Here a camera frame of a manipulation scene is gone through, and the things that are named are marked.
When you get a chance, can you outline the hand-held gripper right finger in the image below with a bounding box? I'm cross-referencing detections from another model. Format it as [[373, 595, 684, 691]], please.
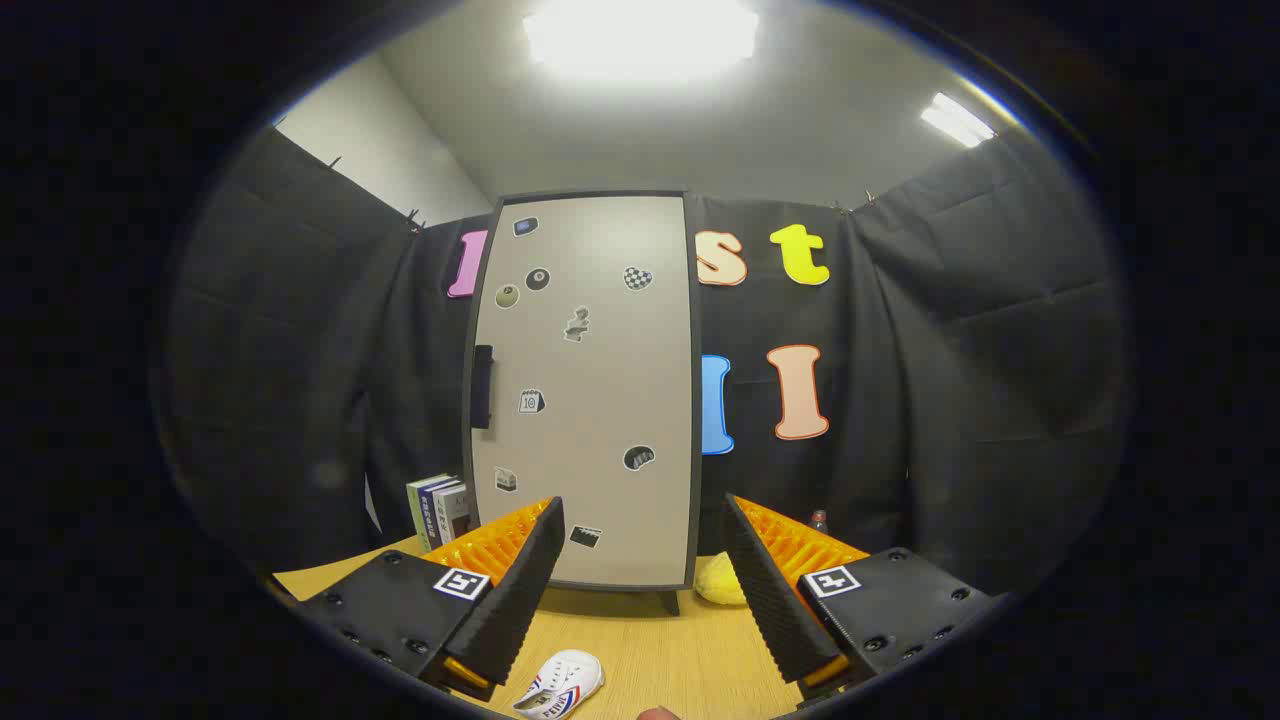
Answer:
[[721, 492, 997, 701]]

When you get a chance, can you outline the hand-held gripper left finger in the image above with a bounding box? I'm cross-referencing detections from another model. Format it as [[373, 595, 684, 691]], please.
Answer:
[[295, 495, 567, 701]]

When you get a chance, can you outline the white canvas shoe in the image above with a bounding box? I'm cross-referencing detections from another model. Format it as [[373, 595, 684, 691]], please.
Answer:
[[512, 650, 605, 720]]

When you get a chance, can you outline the dark grey shoe cabinet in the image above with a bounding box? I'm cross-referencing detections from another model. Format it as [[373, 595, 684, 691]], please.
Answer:
[[462, 188, 702, 617]]

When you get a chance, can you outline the black door handle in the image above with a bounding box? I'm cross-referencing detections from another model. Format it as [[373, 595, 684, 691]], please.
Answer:
[[470, 345, 494, 429]]

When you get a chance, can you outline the yellow plush toy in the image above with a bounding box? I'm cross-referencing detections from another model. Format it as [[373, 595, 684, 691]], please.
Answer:
[[695, 552, 747, 607]]

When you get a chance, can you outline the blue spine book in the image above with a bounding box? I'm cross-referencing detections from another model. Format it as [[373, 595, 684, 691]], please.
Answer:
[[420, 480, 453, 549]]

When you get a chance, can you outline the green spine book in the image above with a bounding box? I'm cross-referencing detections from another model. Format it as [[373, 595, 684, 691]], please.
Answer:
[[407, 478, 436, 552]]

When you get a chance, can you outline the black backdrop cloth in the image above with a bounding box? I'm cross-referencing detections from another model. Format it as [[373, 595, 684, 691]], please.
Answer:
[[165, 125, 1131, 601]]

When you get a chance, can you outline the narrow ceiling light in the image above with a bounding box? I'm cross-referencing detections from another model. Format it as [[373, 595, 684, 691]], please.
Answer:
[[920, 92, 998, 149]]

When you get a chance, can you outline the large ceiling light panel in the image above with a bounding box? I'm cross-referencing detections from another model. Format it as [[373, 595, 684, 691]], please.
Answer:
[[522, 0, 761, 79]]

